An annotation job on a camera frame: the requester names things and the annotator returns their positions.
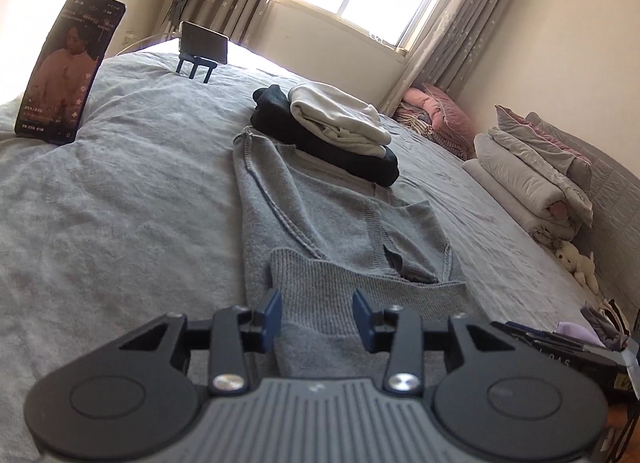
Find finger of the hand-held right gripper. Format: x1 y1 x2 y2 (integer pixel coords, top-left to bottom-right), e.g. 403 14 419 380
490 320 608 356

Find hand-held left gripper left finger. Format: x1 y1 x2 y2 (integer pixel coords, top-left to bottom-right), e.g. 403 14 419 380
116 288 283 396

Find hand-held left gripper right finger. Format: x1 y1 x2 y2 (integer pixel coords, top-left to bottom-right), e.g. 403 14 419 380
351 288 518 396

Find grey knit sweater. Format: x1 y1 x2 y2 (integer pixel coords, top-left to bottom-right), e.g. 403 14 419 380
232 125 483 379

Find purple cloth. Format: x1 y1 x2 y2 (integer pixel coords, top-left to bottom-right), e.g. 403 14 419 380
555 321 606 346

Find dark grey cloth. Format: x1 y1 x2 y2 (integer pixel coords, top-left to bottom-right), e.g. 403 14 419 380
580 305 628 350

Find white plush toy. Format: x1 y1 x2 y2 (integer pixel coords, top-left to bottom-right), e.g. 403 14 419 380
555 240 598 294

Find grey padded headboard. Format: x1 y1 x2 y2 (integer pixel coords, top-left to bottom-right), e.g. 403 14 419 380
525 112 640 314

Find folded white quilt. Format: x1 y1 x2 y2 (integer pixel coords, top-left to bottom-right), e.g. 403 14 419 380
461 130 583 244

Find bed with grey sheet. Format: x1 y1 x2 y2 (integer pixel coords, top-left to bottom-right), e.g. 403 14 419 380
0 38 616 394

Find folded white garment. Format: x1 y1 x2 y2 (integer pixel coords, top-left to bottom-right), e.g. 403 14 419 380
289 83 392 160

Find folded black garment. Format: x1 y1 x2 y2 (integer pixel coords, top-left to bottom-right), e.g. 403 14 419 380
250 84 400 187

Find blue phone stand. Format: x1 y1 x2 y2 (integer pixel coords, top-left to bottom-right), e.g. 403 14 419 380
176 55 217 86

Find phone lying sideways on stand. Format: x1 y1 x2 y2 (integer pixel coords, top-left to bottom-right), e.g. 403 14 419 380
179 20 230 66

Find grey blue hanging object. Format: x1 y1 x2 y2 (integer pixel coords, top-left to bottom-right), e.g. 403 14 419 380
171 0 187 38

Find upright phone showing video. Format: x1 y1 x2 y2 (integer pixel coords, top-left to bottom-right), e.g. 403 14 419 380
14 0 126 146

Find bag with dark straps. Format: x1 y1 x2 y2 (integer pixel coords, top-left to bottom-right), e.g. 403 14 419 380
597 297 632 326

